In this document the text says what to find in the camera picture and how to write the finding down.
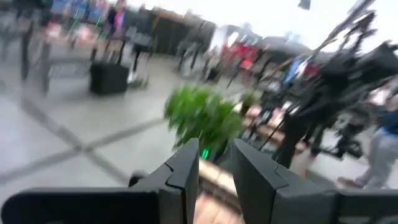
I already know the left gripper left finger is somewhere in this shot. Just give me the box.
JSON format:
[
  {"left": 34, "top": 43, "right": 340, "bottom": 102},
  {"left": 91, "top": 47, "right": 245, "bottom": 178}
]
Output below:
[{"left": 1, "top": 138, "right": 200, "bottom": 224}]

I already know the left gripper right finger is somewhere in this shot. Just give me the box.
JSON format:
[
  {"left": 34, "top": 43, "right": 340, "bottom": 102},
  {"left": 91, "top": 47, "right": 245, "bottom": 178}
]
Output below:
[{"left": 231, "top": 138, "right": 398, "bottom": 224}]

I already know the person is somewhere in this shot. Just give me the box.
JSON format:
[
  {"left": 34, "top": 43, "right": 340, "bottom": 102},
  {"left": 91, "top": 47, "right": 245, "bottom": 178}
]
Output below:
[{"left": 337, "top": 93, "right": 398, "bottom": 191}]

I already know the green potted plant black pot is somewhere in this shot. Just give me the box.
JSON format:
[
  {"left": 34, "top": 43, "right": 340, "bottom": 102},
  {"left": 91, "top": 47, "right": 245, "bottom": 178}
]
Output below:
[{"left": 164, "top": 85, "right": 246, "bottom": 162}]

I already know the black box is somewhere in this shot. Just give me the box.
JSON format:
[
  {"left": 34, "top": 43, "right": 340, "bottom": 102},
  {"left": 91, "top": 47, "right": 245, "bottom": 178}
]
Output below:
[{"left": 89, "top": 62, "right": 130, "bottom": 96}]

